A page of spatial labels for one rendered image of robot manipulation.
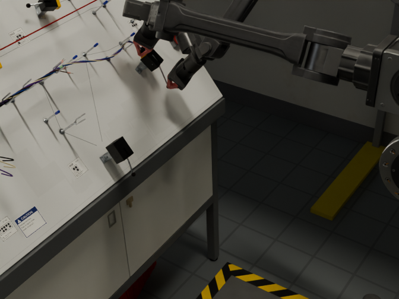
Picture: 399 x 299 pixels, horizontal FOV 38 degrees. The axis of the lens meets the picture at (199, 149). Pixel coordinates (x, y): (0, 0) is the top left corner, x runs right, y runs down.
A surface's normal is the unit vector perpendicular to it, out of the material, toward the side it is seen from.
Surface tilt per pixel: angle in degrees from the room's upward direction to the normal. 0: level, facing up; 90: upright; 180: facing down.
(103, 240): 90
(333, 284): 0
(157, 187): 90
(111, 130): 52
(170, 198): 90
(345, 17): 90
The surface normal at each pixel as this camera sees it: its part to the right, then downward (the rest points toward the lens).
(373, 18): -0.59, 0.48
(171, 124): 0.63, -0.28
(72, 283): 0.83, 0.29
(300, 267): -0.04, -0.82
